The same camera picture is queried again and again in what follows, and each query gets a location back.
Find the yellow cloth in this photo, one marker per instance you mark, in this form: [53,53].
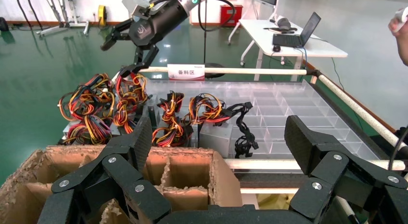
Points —
[277,201]

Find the clear plastic divided tray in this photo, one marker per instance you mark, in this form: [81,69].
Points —
[287,120]

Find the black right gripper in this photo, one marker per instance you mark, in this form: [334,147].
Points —
[159,23]

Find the cardboard box with dividers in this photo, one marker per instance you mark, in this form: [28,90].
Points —
[188,171]

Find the white and red sign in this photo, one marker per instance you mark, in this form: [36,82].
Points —
[186,72]

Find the bystander forearm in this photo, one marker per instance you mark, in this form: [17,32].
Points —
[404,50]

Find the white table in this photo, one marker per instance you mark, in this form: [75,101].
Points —
[318,48]

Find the black wheel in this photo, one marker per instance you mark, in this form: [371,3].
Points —
[3,24]

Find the white handheld controller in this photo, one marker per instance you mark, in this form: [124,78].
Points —
[403,13]

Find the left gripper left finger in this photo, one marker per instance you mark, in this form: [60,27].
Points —
[127,171]

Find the red cabinet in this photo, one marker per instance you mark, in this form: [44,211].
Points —
[231,15]

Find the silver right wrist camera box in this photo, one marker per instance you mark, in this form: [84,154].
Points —
[134,4]

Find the yellow reel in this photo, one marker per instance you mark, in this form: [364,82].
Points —
[101,15]

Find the black laptop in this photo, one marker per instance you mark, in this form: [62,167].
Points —
[310,28]

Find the bystander hand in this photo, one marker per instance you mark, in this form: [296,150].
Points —
[400,28]

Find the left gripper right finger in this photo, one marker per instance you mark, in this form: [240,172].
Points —
[328,165]

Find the grey metal floor stand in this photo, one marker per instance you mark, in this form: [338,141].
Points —
[63,26]

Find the black computer mouse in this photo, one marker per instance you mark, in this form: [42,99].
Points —
[276,48]

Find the black pole with round base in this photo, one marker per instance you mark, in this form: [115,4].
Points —
[215,72]

